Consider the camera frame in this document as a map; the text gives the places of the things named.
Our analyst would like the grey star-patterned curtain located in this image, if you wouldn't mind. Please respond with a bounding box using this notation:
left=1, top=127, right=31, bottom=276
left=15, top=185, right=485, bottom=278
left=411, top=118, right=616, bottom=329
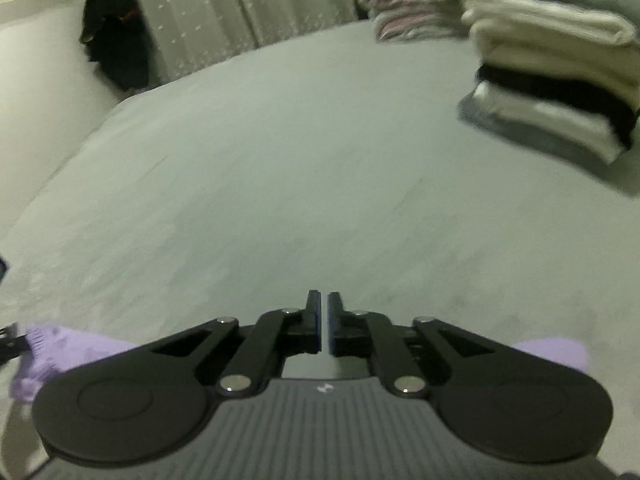
left=65, top=0, right=363, bottom=86

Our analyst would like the purple shirt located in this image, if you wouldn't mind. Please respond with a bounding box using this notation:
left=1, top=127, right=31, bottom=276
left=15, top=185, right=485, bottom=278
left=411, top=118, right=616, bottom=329
left=10, top=324, right=591, bottom=406

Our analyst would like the stack of folded clothes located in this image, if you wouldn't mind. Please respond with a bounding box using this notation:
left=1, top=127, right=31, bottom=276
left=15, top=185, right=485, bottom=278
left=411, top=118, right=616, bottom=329
left=457, top=0, right=640, bottom=166

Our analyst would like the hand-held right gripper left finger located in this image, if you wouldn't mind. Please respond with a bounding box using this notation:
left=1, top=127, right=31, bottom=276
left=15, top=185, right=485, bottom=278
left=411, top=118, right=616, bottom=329
left=150, top=290, right=321, bottom=396

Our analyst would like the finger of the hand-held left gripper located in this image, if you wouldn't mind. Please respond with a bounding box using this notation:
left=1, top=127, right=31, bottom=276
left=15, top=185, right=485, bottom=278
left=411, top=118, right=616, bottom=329
left=0, top=326, right=28, bottom=363

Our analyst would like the black hanging garment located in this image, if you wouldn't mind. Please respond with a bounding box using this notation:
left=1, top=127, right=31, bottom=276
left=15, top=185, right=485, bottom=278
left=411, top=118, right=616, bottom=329
left=80, top=0, right=152, bottom=93

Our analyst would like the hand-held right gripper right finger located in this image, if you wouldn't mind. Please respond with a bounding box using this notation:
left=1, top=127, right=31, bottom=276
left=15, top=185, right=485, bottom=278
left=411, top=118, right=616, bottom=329
left=327, top=291, right=496, bottom=397

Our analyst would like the folded grey pink quilt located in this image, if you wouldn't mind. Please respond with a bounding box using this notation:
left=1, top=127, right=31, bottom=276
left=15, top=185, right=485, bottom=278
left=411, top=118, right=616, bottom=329
left=352, top=0, right=471, bottom=43

